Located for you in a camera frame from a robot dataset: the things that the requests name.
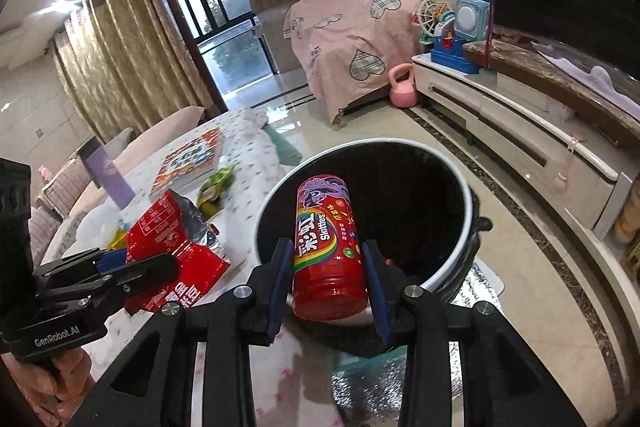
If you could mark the white tissue ball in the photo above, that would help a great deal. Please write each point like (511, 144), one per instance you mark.
(97, 229)

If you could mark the blue toy machine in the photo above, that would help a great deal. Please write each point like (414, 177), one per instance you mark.
(445, 30)

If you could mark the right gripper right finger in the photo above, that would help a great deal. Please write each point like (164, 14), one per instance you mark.
(406, 315)

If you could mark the pink sofa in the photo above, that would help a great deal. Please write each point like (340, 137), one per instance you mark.
(51, 235)

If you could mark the white dotted tablecloth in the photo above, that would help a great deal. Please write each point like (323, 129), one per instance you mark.
(291, 378)

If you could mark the person's left hand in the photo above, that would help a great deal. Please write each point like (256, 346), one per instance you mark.
(54, 398)

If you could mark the yellow snack wrapper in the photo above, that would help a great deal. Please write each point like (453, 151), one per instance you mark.
(119, 239)

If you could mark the purple box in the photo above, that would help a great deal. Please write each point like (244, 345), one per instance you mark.
(104, 173)

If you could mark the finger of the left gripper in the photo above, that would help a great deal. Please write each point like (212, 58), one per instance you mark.
(111, 260)

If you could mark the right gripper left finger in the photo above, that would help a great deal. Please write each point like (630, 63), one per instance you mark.
(247, 315)

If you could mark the green snack wrapper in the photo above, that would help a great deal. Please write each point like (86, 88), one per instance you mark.
(213, 192)

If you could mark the striped cushion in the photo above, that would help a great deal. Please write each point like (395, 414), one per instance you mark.
(66, 186)

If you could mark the white black trash bin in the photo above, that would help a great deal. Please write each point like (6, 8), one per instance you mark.
(409, 198)

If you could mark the golden curtain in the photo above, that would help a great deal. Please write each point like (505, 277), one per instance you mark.
(123, 65)

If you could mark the pink heart patterned cover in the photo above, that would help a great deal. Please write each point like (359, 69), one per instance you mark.
(348, 47)

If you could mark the red snack bag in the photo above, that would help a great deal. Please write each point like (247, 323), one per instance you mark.
(173, 225)

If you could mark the red skittles can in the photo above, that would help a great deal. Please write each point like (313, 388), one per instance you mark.
(329, 281)

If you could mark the white tv cabinet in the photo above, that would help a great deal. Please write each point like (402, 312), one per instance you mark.
(581, 175)

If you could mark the pink kettlebell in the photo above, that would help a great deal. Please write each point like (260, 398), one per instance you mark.
(403, 93)

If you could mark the balcony glass door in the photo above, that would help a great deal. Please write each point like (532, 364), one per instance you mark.
(229, 39)

